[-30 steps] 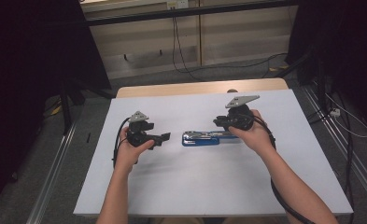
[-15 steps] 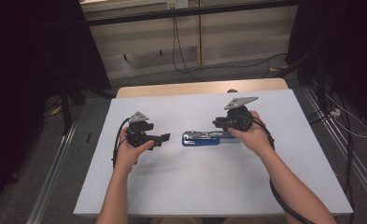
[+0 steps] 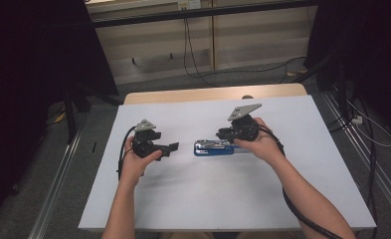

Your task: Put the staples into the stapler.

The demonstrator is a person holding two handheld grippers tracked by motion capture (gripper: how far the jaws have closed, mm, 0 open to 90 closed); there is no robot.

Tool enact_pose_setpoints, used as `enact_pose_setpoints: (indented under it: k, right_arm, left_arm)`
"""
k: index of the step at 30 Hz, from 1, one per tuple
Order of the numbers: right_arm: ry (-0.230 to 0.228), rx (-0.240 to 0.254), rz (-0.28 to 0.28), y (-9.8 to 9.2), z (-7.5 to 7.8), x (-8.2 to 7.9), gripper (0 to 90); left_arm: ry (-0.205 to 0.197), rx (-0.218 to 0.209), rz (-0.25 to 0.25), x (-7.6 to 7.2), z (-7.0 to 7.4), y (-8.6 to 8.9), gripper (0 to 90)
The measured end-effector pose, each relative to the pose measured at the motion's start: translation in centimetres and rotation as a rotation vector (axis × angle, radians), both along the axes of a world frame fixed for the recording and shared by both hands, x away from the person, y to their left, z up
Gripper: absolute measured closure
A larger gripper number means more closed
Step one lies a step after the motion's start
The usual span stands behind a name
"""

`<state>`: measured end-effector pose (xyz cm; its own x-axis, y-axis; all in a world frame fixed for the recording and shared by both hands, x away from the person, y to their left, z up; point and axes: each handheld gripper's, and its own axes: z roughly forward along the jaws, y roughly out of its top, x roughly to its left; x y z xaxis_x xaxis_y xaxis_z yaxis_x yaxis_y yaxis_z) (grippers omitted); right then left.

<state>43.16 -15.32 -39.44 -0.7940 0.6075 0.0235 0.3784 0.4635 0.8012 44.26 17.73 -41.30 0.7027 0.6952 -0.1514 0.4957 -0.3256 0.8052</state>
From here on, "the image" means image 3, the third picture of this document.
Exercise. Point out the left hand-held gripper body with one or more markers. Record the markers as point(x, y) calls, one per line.
point(145, 146)

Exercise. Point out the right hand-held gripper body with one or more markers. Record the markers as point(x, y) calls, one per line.
point(246, 127)

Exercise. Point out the blue stapler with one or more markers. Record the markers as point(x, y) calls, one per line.
point(211, 148)

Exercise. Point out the person's left hand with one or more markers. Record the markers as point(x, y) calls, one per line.
point(135, 166)

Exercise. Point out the person's right hand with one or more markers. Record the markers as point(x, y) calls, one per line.
point(264, 146)

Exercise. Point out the dark round table grommet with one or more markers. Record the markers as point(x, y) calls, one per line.
point(247, 97)

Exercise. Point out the light wooden table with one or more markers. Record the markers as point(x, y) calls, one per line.
point(199, 93)

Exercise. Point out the small black floor object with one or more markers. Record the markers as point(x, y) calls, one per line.
point(94, 146)

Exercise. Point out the white board sheet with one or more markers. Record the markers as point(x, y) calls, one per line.
point(216, 192)

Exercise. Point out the black tripod stand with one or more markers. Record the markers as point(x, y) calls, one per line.
point(72, 109)

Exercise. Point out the beige wooden cabinet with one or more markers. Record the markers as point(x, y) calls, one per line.
point(249, 43)

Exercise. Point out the white plug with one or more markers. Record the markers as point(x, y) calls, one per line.
point(357, 119)

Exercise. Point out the black horizontal bar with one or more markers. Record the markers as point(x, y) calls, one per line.
point(199, 13)

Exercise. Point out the black curtain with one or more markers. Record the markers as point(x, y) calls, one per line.
point(24, 83)
point(365, 49)

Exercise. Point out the aluminium floor rail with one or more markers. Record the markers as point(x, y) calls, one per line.
point(55, 189)
point(365, 156)

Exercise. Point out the white wall socket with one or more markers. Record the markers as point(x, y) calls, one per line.
point(189, 4)

